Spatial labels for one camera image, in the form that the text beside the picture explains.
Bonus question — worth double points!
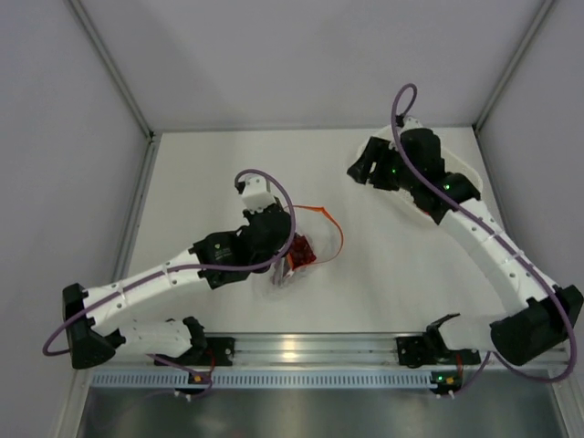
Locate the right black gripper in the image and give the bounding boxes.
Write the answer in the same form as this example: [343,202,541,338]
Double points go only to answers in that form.
[348,138,419,194]

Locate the purple fake grapes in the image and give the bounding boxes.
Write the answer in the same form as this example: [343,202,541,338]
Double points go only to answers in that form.
[287,234,317,270]

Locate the clear zip top bag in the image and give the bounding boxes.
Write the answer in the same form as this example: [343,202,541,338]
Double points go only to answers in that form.
[257,204,345,300]

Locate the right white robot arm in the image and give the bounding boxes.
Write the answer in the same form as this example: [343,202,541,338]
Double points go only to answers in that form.
[347,126,583,368]

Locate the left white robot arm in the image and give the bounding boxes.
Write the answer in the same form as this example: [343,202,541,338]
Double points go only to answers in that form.
[62,203,293,370]

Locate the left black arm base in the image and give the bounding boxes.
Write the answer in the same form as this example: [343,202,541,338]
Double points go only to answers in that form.
[199,336,235,367]

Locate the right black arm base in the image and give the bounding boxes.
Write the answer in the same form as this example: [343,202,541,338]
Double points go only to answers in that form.
[396,336,433,369]

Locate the white perforated plastic basket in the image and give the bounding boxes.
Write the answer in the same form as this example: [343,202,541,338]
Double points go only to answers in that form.
[357,127,483,226]

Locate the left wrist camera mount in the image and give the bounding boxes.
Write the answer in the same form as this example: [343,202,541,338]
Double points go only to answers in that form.
[235,173,276,214]

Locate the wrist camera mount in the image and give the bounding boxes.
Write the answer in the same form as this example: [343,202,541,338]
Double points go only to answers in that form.
[395,115,423,135]
[235,173,276,214]

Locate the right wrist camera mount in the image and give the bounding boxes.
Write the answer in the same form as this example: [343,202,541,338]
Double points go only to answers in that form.
[395,115,423,135]

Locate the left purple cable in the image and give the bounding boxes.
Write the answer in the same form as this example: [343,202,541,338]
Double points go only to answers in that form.
[42,169,299,357]

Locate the purple cable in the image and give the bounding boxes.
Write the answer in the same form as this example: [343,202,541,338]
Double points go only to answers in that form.
[42,169,299,357]
[391,83,579,382]

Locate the aluminium mounting rail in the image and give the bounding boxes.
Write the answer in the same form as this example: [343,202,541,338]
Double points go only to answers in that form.
[72,331,567,367]

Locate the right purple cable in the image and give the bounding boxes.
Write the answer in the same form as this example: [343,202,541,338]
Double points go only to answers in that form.
[391,83,579,382]

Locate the white slotted cable duct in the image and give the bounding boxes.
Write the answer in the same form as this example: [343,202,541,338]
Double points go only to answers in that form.
[91,369,444,390]

